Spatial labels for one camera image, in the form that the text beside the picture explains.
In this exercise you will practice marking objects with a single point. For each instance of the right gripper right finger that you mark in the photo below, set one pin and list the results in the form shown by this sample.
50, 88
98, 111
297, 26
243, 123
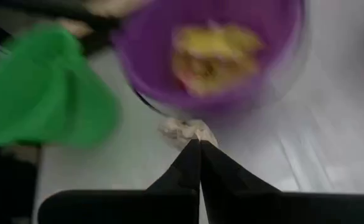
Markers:
262, 208

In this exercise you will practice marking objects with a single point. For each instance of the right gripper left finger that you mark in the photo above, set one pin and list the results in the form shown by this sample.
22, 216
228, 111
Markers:
138, 208

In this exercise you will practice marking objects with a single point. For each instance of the beige candy packet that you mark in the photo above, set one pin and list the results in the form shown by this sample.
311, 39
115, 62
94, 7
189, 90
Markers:
181, 132

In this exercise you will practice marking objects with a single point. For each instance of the yellow red candy packet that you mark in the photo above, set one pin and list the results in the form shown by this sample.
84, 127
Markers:
212, 77

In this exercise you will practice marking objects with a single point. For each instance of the green plastic bucket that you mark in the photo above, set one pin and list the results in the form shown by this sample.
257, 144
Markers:
38, 93

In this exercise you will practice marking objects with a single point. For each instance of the purple plastic bucket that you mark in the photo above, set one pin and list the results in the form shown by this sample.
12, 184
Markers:
144, 56

